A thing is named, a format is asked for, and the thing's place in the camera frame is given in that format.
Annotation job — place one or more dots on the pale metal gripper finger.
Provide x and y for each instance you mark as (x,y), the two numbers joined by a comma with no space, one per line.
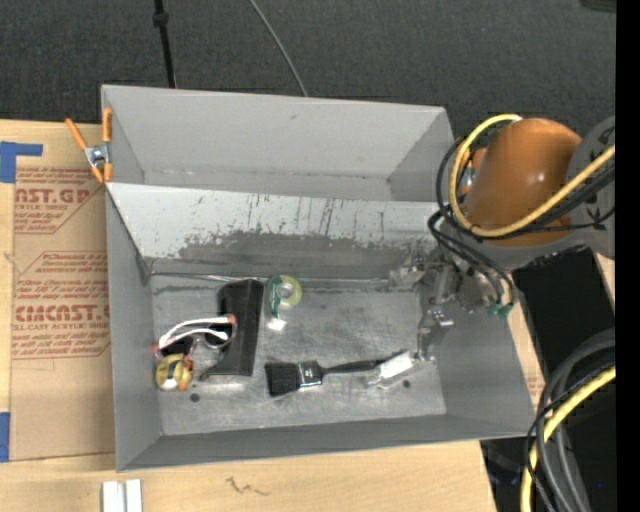
(409,274)
(429,340)

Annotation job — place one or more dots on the grey metal bin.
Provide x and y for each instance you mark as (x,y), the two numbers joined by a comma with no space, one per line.
(350,330)

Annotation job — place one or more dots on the black paintbrush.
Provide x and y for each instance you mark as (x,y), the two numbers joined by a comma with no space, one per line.
(290,377)

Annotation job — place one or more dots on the black flat block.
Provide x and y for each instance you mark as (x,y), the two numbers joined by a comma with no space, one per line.
(242,325)

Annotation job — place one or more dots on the yellow and white toy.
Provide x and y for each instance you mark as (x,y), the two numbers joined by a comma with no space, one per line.
(170,372)

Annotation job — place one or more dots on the brown cardboard board red print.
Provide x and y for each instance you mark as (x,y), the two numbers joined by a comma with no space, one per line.
(60,400)

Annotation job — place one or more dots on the white frame sunglasses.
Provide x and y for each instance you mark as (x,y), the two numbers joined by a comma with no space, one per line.
(197,327)

